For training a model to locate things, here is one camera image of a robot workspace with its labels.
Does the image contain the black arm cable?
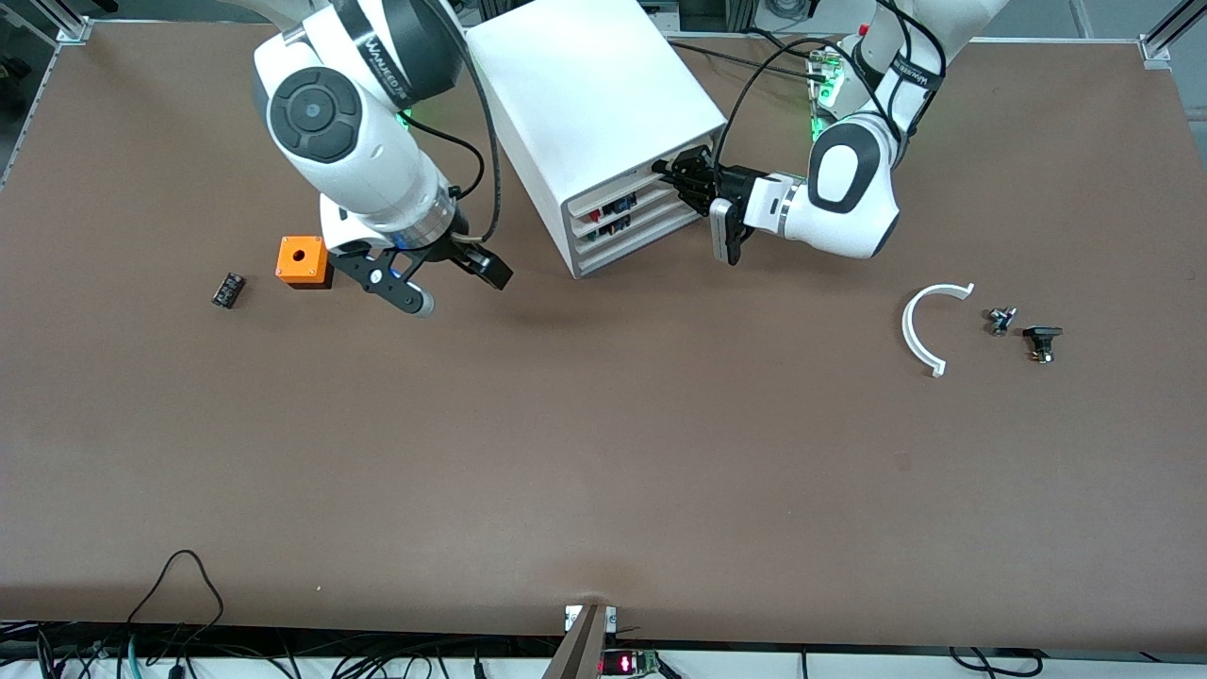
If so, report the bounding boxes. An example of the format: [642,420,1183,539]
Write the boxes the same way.
[401,0,503,246]
[719,0,947,169]

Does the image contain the black switch component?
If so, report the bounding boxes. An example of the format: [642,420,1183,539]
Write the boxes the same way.
[1022,325,1065,365]

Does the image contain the black looped cable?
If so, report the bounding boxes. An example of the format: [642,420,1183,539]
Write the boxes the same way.
[125,549,225,652]

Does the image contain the thin black table cable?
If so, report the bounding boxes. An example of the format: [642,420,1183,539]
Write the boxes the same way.
[664,38,831,82]

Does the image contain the aluminium profile beam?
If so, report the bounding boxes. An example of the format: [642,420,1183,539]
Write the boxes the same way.
[541,604,612,679]

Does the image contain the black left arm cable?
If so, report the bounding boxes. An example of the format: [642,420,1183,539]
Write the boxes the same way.
[719,0,947,169]

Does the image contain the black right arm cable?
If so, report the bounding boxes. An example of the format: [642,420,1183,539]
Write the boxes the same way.
[401,0,503,246]

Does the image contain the red blue button parts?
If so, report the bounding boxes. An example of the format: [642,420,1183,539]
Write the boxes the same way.
[589,191,639,224]

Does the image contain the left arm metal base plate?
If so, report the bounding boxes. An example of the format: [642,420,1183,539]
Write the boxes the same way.
[807,45,854,144]

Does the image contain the aluminium corner post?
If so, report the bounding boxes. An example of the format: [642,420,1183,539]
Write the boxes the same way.
[26,0,92,44]
[1139,0,1207,63]

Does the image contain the orange box with hole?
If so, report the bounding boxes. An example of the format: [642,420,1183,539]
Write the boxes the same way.
[275,235,336,290]

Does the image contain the black coiled floor cable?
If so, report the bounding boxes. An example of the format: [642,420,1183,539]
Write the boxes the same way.
[948,646,1046,679]

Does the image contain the white semicircular clamp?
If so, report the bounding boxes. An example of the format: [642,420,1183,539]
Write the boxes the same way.
[901,282,976,379]

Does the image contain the red display device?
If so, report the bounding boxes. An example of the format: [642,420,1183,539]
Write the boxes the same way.
[598,649,661,677]

